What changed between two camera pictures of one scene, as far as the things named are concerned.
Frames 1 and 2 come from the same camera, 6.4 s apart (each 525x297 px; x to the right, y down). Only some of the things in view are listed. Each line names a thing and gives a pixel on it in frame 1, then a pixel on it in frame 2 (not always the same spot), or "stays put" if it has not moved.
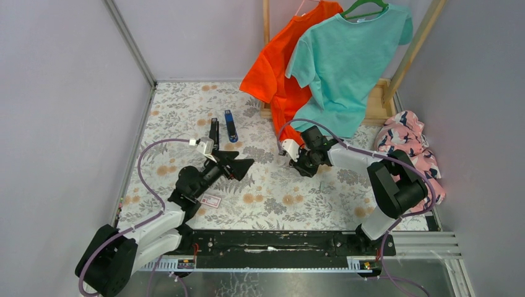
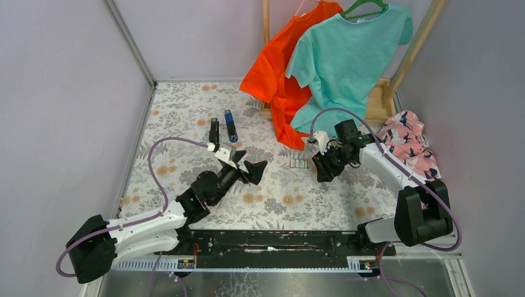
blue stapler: x=229 y=121 stays put
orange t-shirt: x=266 y=80 stays put
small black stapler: x=214 y=132 stays put
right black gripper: x=298 y=166 -> x=323 y=167
